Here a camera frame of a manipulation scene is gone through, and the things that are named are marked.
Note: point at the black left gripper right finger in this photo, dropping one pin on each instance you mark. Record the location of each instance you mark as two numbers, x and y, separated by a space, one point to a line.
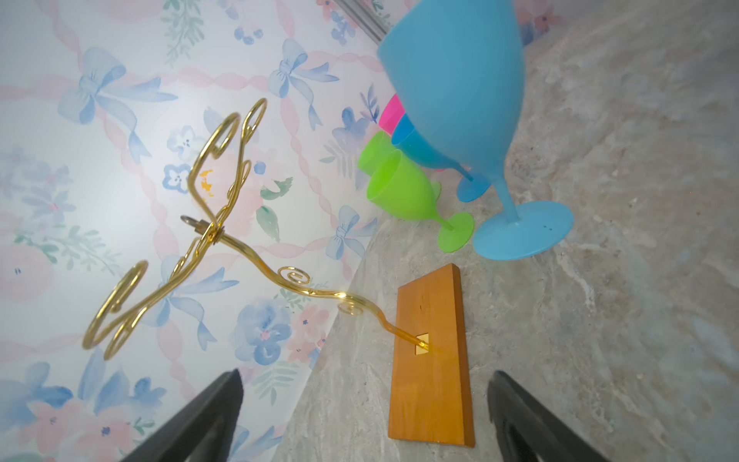
527 431

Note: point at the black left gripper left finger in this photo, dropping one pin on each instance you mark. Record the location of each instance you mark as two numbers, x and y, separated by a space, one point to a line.
202 431

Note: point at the green wine glass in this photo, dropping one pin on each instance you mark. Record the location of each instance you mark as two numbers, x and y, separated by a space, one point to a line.
454 232
375 153

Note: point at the blue wine glass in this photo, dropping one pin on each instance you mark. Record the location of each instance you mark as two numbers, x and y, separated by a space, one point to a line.
407 139
459 71

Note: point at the pink wine glass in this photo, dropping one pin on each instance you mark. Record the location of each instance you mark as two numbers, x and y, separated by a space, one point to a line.
391 115

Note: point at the gold wire rack wooden base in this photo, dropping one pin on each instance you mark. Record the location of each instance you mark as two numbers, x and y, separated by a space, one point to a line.
111 321

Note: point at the aluminium corner post right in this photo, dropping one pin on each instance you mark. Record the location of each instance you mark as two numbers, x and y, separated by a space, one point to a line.
370 17

